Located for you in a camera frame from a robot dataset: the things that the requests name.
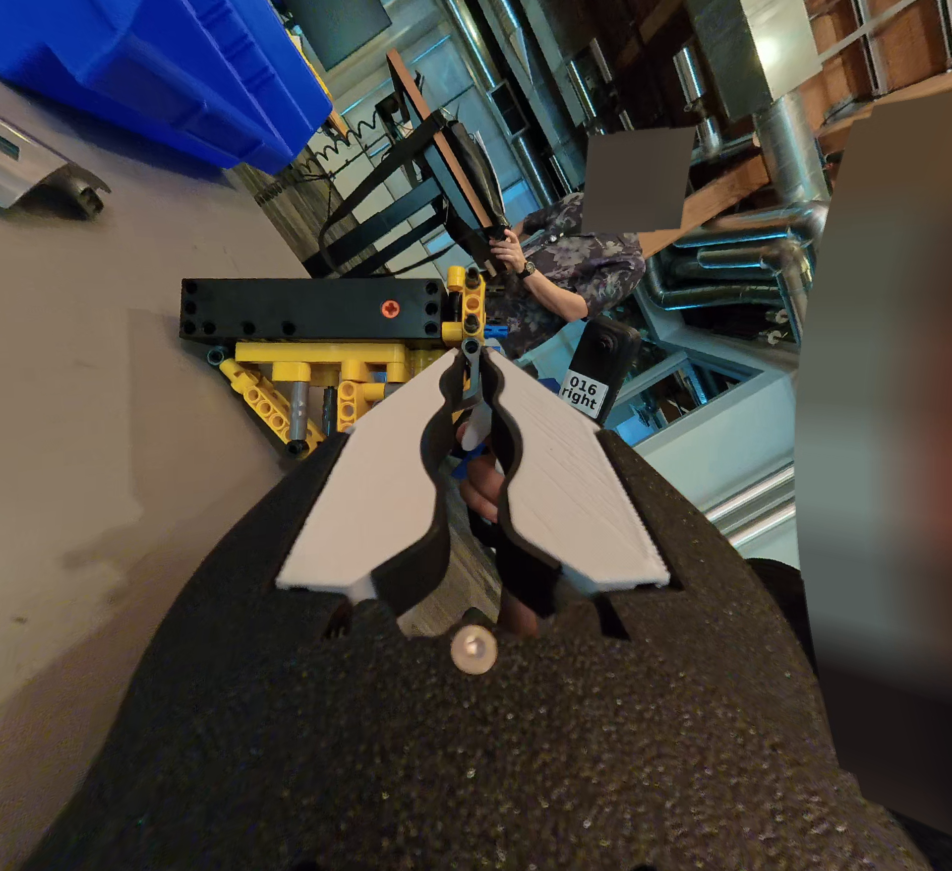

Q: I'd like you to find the person's right hand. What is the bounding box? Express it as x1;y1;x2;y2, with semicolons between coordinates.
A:
457;448;508;524

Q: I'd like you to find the dark computer monitor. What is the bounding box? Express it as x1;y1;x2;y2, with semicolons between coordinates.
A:
286;0;393;72

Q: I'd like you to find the grey curved brick panel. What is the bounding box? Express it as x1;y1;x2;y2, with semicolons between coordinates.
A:
460;337;492;411

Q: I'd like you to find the metal ventilation duct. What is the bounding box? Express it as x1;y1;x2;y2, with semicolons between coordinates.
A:
658;0;834;232

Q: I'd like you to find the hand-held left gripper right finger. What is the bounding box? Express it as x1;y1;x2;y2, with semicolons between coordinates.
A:
479;349;672;619

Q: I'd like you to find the black coiled cable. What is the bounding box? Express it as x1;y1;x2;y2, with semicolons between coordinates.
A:
316;114;388;161

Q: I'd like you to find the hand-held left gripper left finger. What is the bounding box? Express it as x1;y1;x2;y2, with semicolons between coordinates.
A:
275;349;466;619

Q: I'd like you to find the brown top standing desk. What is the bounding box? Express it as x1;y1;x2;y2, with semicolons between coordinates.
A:
316;49;507;280

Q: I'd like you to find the yellow black toy brick model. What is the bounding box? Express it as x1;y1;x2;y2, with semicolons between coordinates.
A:
180;264;514;459

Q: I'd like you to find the blue plastic storage bin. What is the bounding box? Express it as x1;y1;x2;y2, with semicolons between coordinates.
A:
0;0;333;176

